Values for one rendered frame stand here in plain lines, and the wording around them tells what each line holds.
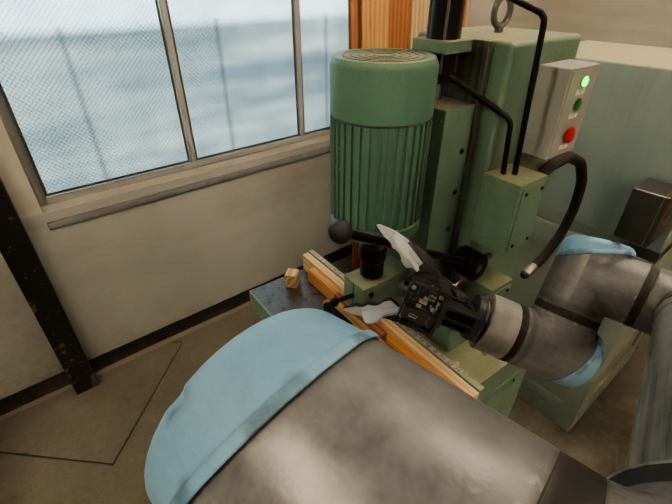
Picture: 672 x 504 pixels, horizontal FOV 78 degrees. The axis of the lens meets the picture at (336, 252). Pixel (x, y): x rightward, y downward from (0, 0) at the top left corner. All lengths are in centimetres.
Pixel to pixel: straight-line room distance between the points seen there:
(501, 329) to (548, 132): 40
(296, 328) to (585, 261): 54
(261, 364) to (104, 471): 189
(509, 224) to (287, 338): 70
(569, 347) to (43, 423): 209
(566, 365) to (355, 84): 51
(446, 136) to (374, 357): 65
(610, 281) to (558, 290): 6
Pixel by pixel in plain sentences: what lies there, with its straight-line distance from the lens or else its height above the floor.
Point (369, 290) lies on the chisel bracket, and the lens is 87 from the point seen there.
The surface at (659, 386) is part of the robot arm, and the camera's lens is 36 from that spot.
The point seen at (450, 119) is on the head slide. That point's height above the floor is 140.
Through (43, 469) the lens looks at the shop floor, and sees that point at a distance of 216.
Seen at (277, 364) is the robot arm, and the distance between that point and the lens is 16.
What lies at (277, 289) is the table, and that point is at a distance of 114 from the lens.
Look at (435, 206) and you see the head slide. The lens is 84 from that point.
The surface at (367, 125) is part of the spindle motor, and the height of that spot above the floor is 142.
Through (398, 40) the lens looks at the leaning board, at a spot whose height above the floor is 134.
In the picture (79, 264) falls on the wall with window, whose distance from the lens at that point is 205.
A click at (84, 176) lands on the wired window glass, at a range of 198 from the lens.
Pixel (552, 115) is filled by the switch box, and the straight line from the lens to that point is 87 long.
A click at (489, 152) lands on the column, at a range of 84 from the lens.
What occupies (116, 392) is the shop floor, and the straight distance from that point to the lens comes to 227.
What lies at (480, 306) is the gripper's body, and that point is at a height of 121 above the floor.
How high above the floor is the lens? 160
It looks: 33 degrees down
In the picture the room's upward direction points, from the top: straight up
